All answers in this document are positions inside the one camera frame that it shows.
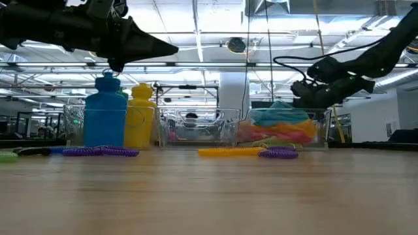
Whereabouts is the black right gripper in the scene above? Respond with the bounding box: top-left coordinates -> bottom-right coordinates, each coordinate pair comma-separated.
290,55 -> 376,110

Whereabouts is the black coil band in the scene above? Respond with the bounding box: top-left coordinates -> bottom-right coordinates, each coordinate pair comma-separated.
15,146 -> 53,157

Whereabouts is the clear plastic bin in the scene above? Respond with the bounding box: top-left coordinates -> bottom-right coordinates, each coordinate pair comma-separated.
240,107 -> 332,152
63,104 -> 161,151
158,107 -> 242,149

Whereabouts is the yellow sports bottle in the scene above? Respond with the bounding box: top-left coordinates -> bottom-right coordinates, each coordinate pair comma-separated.
123,82 -> 158,149

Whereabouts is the blue microfibre cloth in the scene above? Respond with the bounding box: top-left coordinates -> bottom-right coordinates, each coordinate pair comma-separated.
249,101 -> 310,129

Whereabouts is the orange microfibre cloth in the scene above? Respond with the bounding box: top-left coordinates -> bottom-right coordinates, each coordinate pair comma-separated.
247,118 -> 318,138

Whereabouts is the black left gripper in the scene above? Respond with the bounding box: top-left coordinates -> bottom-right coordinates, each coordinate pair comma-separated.
57,13 -> 180,73

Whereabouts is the blue sports bottle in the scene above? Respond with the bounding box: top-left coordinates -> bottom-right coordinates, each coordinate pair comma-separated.
84,70 -> 128,149

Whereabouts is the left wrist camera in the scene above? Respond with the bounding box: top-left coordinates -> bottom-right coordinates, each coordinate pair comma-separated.
86,0 -> 129,20

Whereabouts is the round ceiling fixture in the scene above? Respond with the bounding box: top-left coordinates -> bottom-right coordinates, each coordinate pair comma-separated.
227,37 -> 248,54

